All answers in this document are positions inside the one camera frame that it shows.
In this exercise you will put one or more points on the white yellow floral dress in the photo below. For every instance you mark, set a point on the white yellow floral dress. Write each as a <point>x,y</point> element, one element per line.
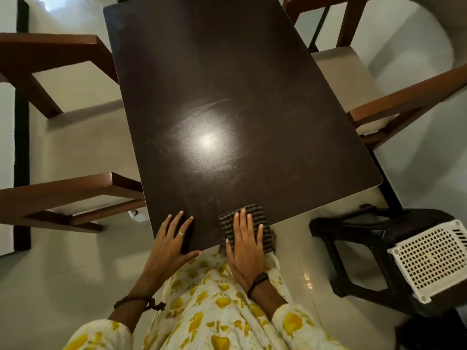
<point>208,309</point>

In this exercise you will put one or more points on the black plastic stool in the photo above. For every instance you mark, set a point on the black plastic stool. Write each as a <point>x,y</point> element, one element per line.
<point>365,229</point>

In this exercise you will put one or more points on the person's right hand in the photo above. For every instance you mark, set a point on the person's right hand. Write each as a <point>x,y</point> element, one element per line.
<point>246,256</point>

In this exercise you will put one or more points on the person's right middle finger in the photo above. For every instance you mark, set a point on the person's right middle finger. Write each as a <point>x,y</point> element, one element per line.
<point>243,226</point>

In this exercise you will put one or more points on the person's left thumb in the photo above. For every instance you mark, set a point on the person's left thumb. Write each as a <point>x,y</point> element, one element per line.
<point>190,256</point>

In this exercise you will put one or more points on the white perforated plastic basket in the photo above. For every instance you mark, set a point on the white perforated plastic basket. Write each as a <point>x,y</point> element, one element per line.
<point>432,258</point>

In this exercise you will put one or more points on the person's right forearm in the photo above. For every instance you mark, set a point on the person's right forearm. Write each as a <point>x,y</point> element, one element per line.
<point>268,297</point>

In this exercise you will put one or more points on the person's right little finger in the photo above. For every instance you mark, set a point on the person's right little finger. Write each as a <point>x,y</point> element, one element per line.
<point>259,236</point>

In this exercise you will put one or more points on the person's left middle finger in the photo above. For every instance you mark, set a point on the person's left middle finger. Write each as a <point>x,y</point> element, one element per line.
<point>176,225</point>

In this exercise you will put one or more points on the person's right thumb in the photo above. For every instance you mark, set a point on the person's right thumb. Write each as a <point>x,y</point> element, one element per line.
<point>229,249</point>

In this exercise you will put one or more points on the person's left forearm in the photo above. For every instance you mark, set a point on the person's left forearm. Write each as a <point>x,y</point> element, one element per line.
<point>129,306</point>

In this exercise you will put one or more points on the brown wooden chair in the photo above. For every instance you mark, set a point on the brown wooden chair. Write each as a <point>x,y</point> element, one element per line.
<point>350,18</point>
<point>54,195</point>
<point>401,100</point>
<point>54,54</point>

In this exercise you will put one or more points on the dark checked cleaning cloth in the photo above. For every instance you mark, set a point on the dark checked cleaning cloth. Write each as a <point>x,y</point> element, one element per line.
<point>261,218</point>

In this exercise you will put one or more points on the person's left hand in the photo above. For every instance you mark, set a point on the person's left hand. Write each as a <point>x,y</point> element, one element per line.
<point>166,253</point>

